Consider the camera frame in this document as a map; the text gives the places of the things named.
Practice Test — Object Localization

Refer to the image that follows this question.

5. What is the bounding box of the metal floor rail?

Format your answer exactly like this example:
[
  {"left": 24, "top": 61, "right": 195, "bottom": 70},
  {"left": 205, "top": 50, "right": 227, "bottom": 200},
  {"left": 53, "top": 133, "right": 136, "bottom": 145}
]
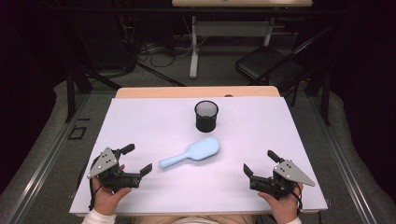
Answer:
[
  {"left": 307, "top": 96, "right": 378, "bottom": 224},
  {"left": 6, "top": 92, "right": 92, "bottom": 224}
]

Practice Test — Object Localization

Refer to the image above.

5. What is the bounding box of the light blue hairbrush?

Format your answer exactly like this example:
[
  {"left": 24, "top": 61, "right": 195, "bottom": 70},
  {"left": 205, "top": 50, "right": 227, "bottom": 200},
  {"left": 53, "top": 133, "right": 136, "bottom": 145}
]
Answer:
[{"left": 159, "top": 136, "right": 220, "bottom": 170}]

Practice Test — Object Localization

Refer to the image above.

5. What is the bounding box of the black folding chair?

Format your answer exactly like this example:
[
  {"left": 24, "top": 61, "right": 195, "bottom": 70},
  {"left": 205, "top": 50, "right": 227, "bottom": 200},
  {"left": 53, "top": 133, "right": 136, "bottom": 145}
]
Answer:
[{"left": 234, "top": 26, "right": 332, "bottom": 108}]

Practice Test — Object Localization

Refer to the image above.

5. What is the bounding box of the person's right hand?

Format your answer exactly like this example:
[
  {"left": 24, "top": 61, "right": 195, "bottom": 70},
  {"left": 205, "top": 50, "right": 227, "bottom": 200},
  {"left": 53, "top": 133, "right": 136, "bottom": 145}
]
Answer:
[{"left": 257, "top": 183, "right": 304, "bottom": 224}]

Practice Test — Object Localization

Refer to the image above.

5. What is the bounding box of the thick black floor cable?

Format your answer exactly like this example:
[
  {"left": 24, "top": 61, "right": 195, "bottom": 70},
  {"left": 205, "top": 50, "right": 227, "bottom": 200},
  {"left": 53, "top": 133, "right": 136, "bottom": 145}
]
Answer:
[{"left": 136, "top": 62, "right": 187, "bottom": 88}]

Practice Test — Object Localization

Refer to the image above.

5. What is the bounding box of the hand-held gripper cable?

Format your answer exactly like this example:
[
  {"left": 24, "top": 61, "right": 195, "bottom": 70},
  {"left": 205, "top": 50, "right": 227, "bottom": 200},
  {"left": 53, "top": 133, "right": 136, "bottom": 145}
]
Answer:
[
  {"left": 88, "top": 178, "right": 104, "bottom": 212},
  {"left": 290, "top": 183, "right": 304, "bottom": 216}
]

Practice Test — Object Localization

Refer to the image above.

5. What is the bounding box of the left hand-held gripper cable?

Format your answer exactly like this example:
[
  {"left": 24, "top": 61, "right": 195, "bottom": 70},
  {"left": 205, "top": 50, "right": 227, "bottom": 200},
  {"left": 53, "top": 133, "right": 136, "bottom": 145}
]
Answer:
[{"left": 88, "top": 178, "right": 104, "bottom": 212}]

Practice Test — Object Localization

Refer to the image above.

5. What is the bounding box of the right hand-held gripper cable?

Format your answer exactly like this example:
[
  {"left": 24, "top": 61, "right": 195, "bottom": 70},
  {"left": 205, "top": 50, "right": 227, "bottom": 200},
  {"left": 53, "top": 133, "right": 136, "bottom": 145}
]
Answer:
[{"left": 290, "top": 183, "right": 304, "bottom": 216}]

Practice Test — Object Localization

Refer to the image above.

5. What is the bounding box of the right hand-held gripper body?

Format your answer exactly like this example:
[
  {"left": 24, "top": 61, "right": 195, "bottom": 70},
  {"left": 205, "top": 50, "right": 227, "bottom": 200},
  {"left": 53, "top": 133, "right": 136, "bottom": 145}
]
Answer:
[{"left": 249, "top": 159, "right": 316, "bottom": 201}]

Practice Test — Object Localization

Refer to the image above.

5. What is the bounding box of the person's torso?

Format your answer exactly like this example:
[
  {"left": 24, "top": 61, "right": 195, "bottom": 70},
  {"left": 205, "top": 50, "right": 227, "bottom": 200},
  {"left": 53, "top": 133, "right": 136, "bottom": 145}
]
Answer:
[{"left": 134, "top": 214, "right": 256, "bottom": 224}]

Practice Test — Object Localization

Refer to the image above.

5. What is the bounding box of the black mesh cup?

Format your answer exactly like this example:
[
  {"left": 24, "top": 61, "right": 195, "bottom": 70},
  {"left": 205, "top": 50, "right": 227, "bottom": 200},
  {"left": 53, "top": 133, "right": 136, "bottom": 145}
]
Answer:
[{"left": 193, "top": 100, "right": 219, "bottom": 133}]

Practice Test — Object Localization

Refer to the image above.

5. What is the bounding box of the white-legged desk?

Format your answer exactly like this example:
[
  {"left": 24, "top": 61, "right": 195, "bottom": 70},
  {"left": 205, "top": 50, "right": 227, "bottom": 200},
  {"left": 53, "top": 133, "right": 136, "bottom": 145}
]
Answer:
[{"left": 171, "top": 0, "right": 314, "bottom": 79}]

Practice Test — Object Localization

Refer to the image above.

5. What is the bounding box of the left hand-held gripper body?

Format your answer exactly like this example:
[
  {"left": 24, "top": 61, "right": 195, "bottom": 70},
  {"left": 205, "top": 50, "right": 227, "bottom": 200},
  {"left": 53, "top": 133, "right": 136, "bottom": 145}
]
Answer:
[{"left": 86, "top": 147, "right": 142, "bottom": 193}]

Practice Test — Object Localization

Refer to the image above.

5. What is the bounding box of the white board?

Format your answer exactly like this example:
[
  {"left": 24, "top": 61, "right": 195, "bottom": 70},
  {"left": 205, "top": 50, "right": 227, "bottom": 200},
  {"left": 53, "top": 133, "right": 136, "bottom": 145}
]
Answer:
[{"left": 68, "top": 96, "right": 329, "bottom": 215}]

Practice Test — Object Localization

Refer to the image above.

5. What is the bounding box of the bundle of floor cables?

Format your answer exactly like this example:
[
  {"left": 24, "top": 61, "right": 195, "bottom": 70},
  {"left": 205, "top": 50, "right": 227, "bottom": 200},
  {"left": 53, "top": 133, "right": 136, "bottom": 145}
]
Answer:
[{"left": 136, "top": 40, "right": 194, "bottom": 68}]

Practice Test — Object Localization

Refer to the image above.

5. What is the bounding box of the person's left hand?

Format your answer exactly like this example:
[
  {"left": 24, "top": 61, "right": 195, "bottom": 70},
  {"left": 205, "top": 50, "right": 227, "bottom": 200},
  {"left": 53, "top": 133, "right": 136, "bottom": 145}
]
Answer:
[{"left": 92, "top": 175, "right": 133, "bottom": 217}]

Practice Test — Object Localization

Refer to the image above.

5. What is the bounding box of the black metal stand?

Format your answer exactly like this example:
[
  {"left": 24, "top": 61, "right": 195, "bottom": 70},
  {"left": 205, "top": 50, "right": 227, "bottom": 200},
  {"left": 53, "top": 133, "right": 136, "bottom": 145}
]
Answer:
[{"left": 64, "top": 18, "right": 122, "bottom": 123}]

